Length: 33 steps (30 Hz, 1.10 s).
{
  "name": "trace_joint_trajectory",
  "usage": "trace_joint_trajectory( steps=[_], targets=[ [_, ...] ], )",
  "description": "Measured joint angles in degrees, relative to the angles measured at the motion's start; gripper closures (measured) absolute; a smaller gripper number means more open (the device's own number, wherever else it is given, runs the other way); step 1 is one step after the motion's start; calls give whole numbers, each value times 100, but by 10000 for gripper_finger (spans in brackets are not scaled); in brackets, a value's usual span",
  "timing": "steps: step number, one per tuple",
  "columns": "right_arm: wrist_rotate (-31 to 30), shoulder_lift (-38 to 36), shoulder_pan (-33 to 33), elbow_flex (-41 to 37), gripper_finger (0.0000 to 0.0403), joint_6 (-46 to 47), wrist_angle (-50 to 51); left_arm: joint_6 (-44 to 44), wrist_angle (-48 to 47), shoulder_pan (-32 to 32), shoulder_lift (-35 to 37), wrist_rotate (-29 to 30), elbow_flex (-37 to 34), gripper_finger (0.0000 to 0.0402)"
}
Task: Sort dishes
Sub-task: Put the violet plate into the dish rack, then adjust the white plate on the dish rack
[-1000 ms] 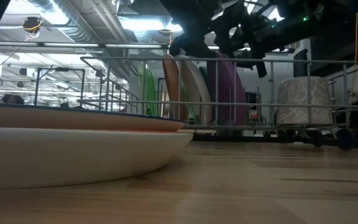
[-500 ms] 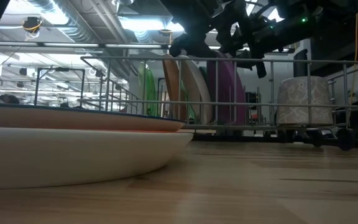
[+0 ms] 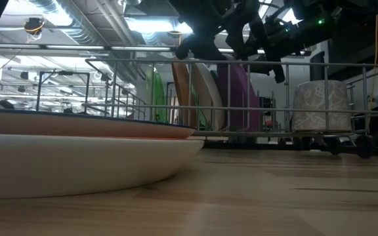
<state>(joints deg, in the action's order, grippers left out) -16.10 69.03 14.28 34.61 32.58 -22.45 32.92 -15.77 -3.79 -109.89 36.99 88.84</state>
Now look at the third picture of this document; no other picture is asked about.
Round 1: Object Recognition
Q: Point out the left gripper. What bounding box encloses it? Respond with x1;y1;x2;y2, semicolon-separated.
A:
169;0;234;62

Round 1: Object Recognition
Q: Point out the black overhead beam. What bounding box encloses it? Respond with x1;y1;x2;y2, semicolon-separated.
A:
0;41;180;55

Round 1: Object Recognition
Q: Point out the patterned white cup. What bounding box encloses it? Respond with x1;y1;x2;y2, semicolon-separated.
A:
292;80;353;132

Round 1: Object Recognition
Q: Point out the purple plate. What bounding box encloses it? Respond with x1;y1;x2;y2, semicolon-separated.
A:
215;62;262;132

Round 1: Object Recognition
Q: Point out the black background frame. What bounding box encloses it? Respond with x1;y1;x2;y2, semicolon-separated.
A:
35;69;91;113

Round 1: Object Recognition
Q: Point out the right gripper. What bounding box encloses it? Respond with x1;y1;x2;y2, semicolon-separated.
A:
233;0;308;84

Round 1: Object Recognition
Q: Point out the translucent green plate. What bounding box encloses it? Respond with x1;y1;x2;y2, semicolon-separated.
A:
145;65;167;123

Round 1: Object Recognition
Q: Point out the black overhead camera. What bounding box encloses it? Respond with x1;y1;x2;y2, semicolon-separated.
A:
23;18;45;42

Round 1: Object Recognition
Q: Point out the light green plate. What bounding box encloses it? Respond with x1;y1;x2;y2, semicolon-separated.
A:
194;87;207;128

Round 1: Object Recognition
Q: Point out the orange plate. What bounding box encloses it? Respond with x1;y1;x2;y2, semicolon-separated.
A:
171;61;198;128

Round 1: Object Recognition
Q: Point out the large white plate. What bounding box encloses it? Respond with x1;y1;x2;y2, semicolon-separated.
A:
0;133;205;199

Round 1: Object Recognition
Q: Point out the grey wire dish rack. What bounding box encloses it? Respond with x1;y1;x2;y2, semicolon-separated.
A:
83;58;378;160

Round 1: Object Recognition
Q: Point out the blue white striped plate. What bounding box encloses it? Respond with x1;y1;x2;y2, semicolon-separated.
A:
0;108;196;140

